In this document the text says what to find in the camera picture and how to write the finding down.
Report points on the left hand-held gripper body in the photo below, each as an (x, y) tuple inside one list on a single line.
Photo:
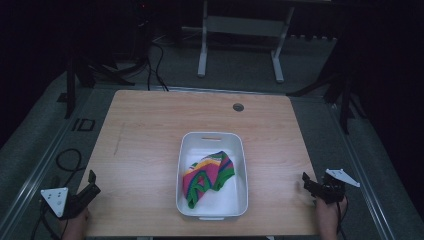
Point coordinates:
[(63, 200)]

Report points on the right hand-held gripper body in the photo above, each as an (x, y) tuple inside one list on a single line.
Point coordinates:
[(333, 186)]

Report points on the white plastic basket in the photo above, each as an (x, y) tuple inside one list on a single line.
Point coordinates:
[(212, 175)]

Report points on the colourful striped cloth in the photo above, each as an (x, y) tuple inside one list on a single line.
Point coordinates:
[(208, 177)]

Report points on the person's left hand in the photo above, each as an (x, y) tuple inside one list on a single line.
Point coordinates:
[(76, 226)]

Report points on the person's right hand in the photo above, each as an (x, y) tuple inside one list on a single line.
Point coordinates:
[(328, 216)]

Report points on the black tripod stand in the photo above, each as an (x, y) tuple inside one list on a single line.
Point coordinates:
[(87, 63), (340, 90)]

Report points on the white metal table frame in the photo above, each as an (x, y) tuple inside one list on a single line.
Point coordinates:
[(241, 32)]

